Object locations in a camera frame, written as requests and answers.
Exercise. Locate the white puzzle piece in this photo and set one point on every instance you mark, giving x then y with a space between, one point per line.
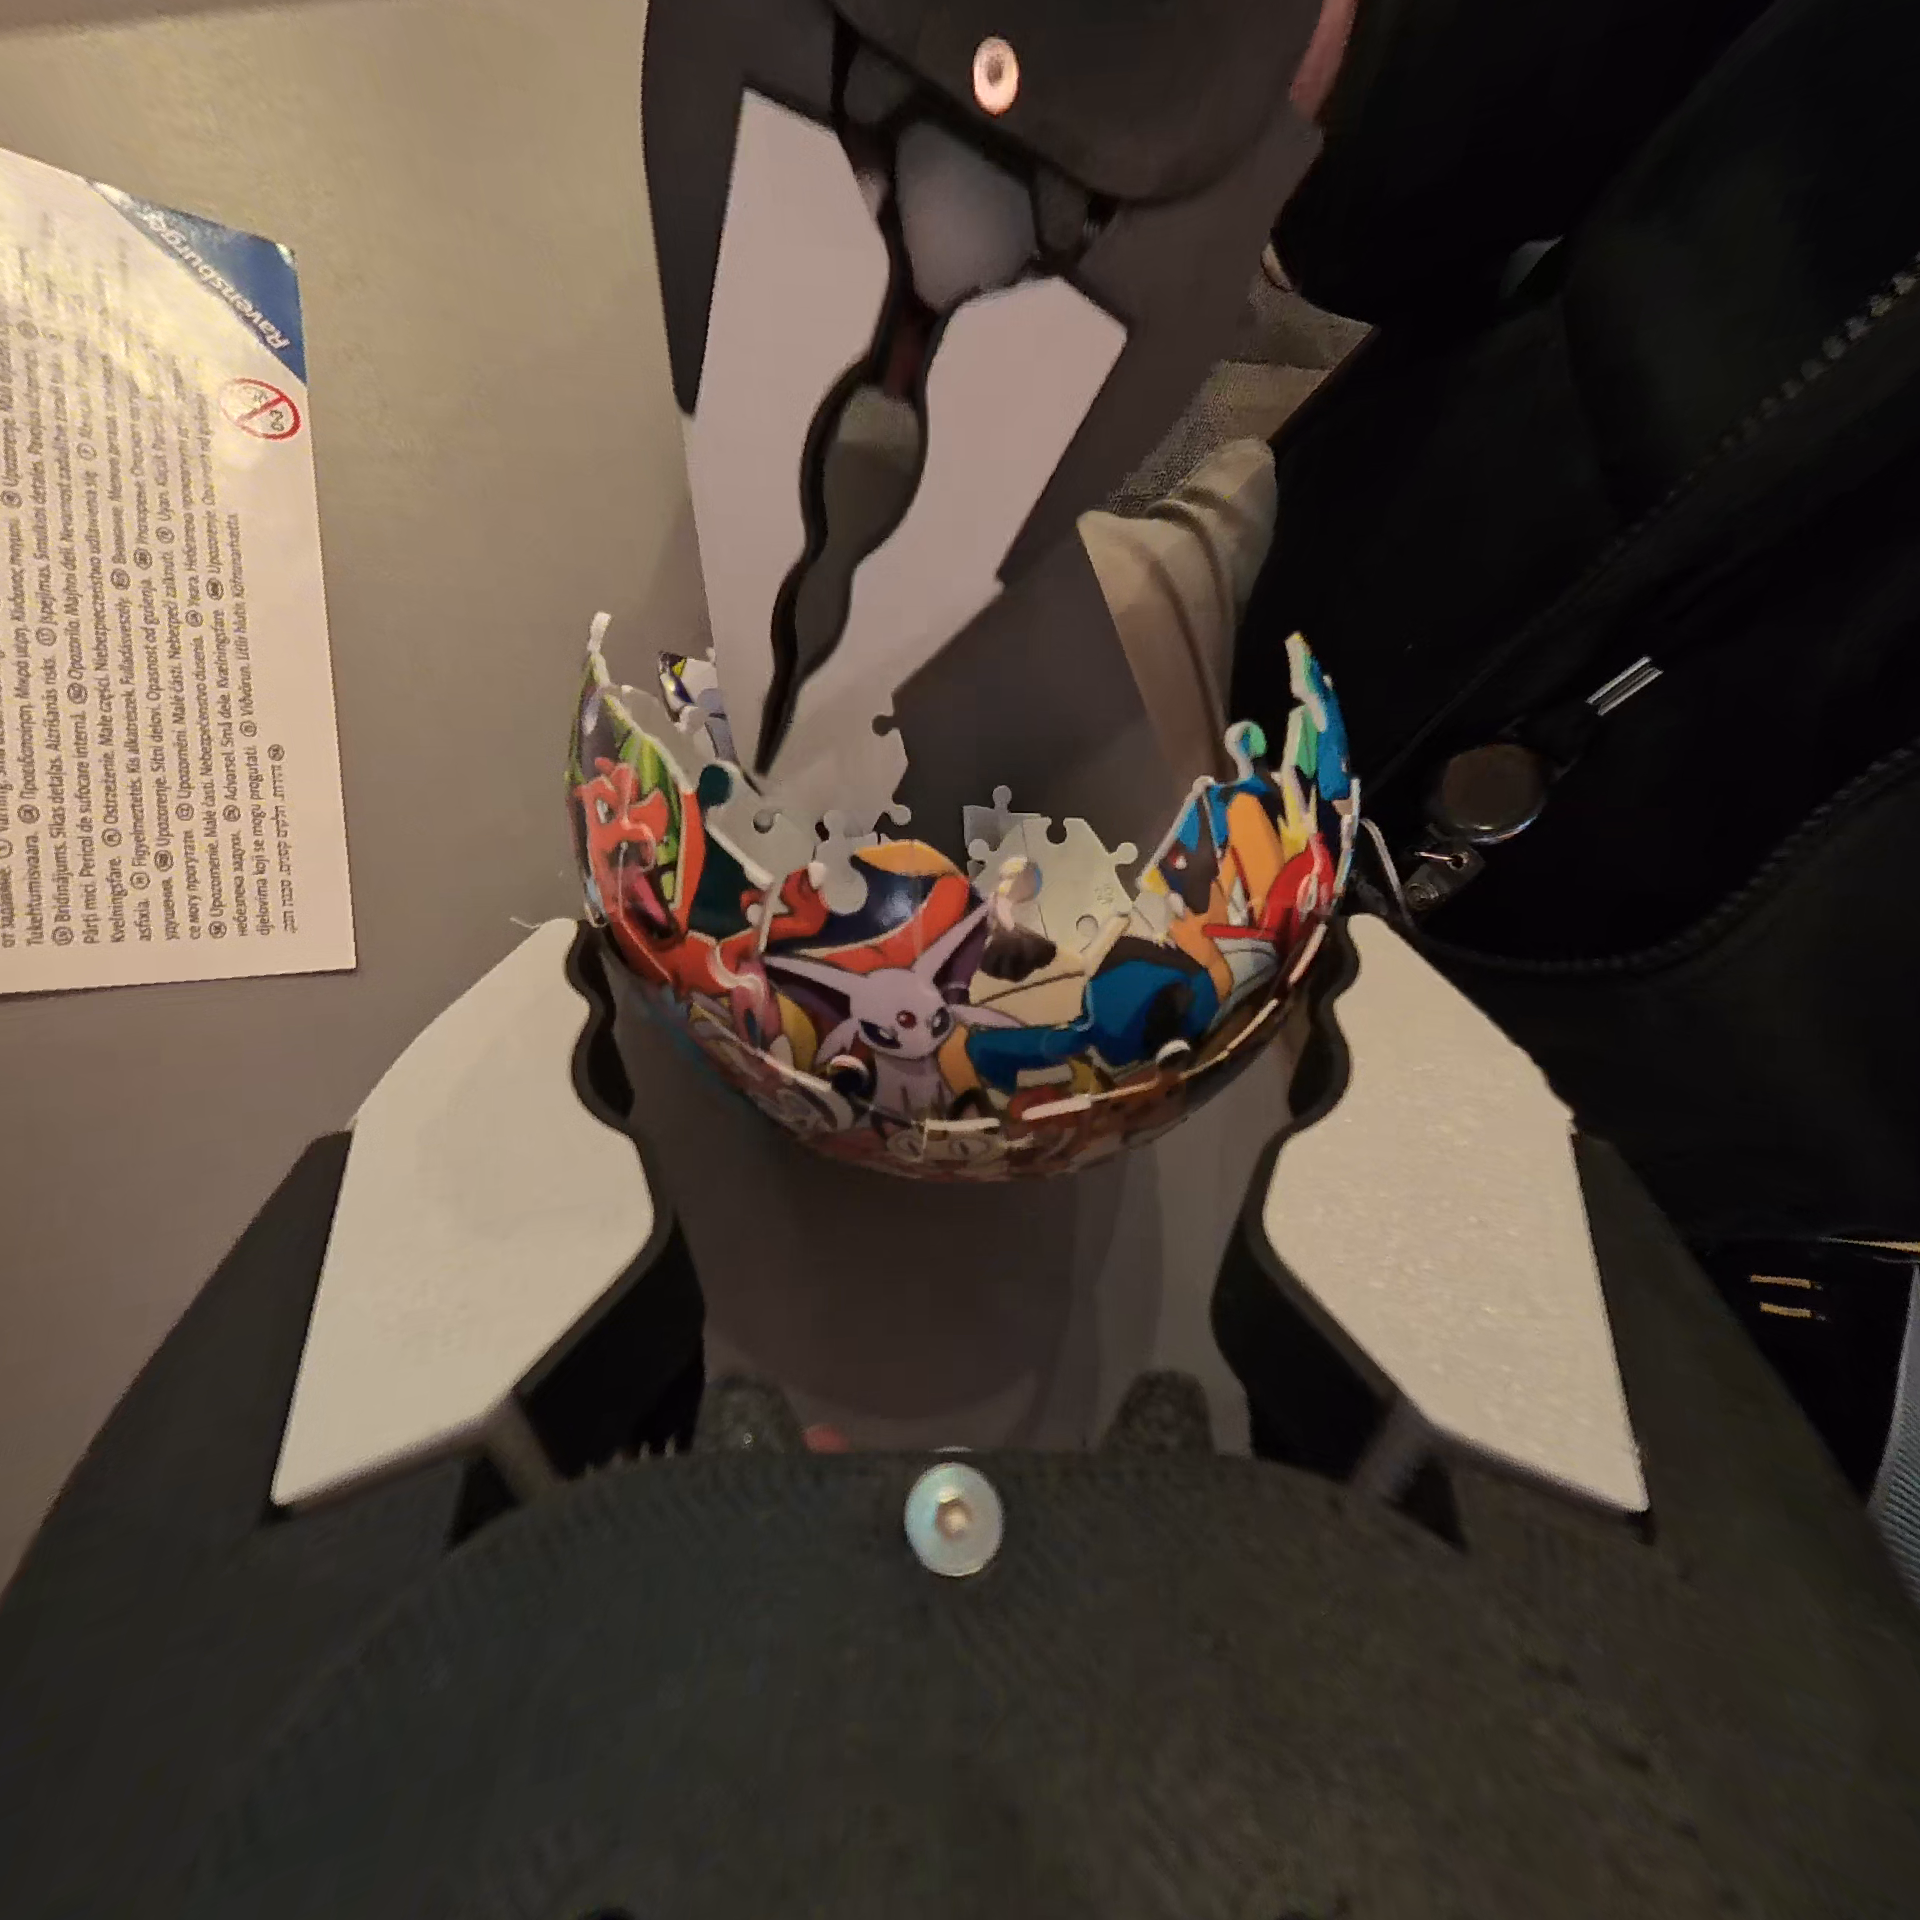
857 780

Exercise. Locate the black badge reel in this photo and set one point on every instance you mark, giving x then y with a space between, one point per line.
1494 787

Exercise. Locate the person's right hand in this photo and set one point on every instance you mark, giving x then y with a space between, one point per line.
1329 53

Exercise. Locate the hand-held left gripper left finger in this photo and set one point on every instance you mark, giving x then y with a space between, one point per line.
482 1202

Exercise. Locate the person's beige trousers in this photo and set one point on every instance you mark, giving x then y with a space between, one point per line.
1185 600

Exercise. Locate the white instruction sheet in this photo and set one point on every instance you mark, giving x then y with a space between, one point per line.
149 600

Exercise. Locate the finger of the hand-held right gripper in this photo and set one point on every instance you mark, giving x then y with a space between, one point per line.
750 376
1004 435

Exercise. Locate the partly built puzzle ball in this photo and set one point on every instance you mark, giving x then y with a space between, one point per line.
901 1021

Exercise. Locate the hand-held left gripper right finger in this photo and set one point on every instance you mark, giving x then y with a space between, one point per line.
1442 1231

